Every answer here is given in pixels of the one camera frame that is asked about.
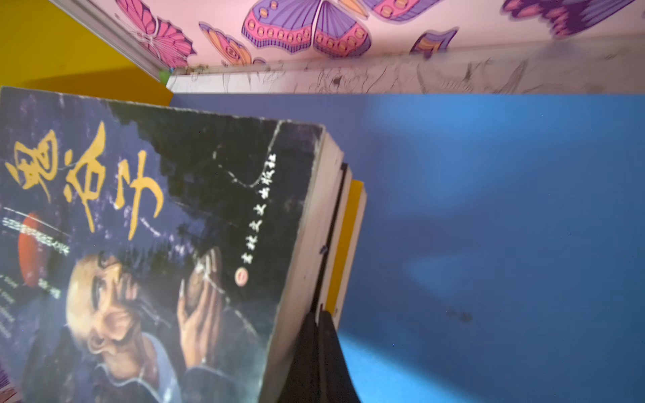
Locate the yellow cartoon boy book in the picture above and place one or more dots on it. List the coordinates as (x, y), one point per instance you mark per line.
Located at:
(354, 209)

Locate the dark old man cover book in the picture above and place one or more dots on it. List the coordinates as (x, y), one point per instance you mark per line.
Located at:
(332, 245)

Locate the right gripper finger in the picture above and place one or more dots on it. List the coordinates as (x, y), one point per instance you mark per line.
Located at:
(319, 373)

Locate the yellow pink blue bookshelf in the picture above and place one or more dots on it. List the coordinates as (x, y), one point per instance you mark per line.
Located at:
(501, 146)

